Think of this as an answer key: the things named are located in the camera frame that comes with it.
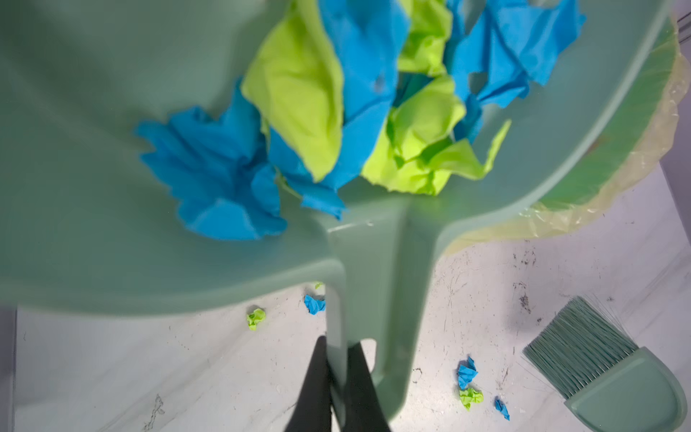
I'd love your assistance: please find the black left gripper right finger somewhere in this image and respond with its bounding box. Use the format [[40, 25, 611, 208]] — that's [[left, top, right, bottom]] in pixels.
[[341, 343, 390, 432]]

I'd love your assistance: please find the green plastic dustpan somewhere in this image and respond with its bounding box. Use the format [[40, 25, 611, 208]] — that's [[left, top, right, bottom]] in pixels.
[[1, 1, 671, 424]]

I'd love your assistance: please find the blue crumpled paper scrap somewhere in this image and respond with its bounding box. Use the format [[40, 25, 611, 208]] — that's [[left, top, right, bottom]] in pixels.
[[303, 294, 326, 315]]

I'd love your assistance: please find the blue green scrap cluster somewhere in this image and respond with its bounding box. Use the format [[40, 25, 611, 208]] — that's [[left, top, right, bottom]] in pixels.
[[136, 1, 586, 240]]

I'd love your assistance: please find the green blue scrap group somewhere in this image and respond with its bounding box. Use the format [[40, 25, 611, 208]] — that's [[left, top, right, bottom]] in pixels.
[[456, 355, 511, 422]]

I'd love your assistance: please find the green hand brush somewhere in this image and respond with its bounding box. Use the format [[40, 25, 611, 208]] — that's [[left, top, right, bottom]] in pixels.
[[523, 297, 687, 432]]

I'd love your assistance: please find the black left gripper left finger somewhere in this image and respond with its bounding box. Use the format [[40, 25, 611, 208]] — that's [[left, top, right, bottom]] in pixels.
[[284, 336, 332, 432]]

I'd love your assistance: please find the yellow-green bin liner bag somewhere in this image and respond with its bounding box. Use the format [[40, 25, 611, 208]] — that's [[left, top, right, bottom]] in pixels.
[[446, 19, 690, 255]]

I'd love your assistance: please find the green crumpled paper scrap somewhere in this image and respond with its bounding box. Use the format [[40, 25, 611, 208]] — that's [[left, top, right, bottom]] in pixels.
[[247, 308, 266, 331]]

